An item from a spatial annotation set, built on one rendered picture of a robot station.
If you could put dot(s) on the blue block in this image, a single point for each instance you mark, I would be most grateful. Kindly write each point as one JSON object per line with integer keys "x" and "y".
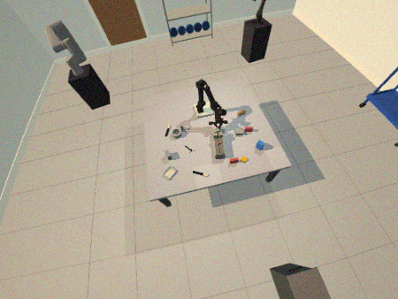
{"x": 259, "y": 145}

